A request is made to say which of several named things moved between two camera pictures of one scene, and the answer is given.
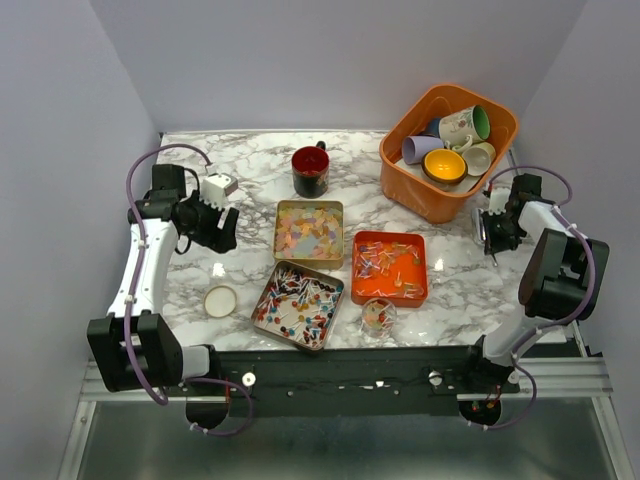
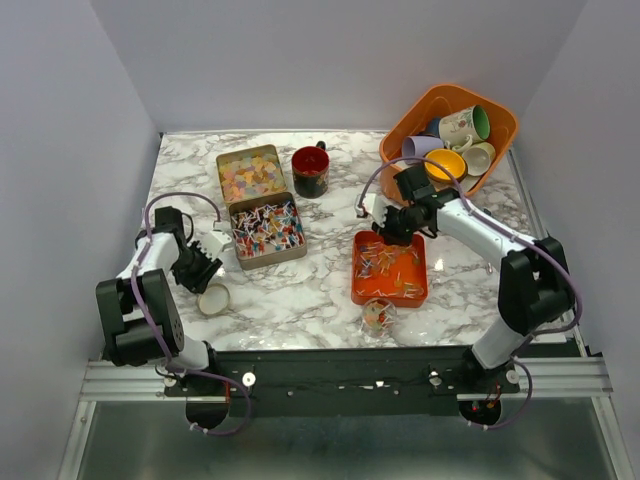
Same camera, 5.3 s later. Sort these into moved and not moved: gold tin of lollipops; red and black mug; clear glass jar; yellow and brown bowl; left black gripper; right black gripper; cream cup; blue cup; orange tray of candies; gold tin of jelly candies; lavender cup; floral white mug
Moved: gold tin of jelly candies; right black gripper; gold tin of lollipops; left black gripper
Not moved: cream cup; yellow and brown bowl; floral white mug; lavender cup; clear glass jar; red and black mug; orange tray of candies; blue cup
